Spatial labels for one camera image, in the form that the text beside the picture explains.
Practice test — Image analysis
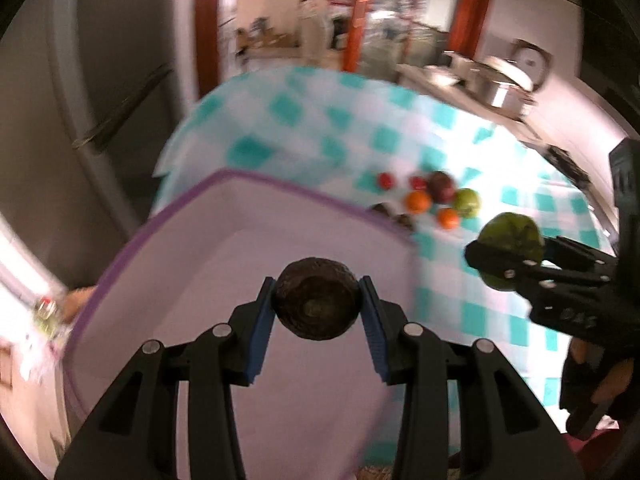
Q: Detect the green apple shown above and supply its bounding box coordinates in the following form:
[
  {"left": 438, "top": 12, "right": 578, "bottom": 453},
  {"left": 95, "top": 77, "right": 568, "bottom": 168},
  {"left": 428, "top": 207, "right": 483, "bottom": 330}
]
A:
[
  {"left": 452, "top": 188, "right": 482, "bottom": 219},
  {"left": 477, "top": 212, "right": 544, "bottom": 263}
]

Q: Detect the orange mandarin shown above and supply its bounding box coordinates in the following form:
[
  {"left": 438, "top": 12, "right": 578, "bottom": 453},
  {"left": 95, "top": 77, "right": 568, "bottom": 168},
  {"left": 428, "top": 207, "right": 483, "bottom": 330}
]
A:
[
  {"left": 404, "top": 190, "right": 432, "bottom": 214},
  {"left": 436, "top": 208, "right": 460, "bottom": 231}
]

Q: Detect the dark red apple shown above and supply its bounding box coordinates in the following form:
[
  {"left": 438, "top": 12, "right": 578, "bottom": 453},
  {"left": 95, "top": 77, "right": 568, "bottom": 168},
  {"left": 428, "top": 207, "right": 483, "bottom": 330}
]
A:
[{"left": 427, "top": 171, "right": 457, "bottom": 205}]

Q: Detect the white bin purple rim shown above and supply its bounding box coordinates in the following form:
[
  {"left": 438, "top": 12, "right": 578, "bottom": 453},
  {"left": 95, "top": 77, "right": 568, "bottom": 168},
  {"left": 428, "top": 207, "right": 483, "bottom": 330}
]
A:
[{"left": 63, "top": 170, "right": 418, "bottom": 479}]

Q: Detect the small red tomato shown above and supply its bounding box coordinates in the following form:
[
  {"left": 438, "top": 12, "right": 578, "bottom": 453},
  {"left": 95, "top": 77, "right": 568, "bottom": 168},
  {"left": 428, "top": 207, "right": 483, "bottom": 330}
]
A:
[
  {"left": 376, "top": 172, "right": 396, "bottom": 191},
  {"left": 408, "top": 176, "right": 427, "bottom": 192}
]

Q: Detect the steel pot with lid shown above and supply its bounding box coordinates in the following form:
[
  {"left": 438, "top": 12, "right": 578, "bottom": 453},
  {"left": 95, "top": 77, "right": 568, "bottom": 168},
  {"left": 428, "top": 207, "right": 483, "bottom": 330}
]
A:
[{"left": 465, "top": 55, "right": 537, "bottom": 120}]

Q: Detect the teal white checkered tablecloth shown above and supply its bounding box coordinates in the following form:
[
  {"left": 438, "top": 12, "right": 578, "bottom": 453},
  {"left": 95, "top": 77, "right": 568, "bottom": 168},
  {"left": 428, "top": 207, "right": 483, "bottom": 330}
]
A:
[{"left": 153, "top": 67, "right": 610, "bottom": 426}]

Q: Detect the grey refrigerator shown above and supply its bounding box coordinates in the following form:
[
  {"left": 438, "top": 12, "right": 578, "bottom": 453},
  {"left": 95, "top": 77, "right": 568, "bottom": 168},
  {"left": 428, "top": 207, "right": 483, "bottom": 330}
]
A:
[{"left": 1, "top": 0, "right": 198, "bottom": 288}]

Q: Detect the red wooden door frame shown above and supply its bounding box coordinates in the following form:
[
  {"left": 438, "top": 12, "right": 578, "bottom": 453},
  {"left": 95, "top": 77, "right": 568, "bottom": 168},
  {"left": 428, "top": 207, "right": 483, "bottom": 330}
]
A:
[{"left": 194, "top": 0, "right": 490, "bottom": 96}]

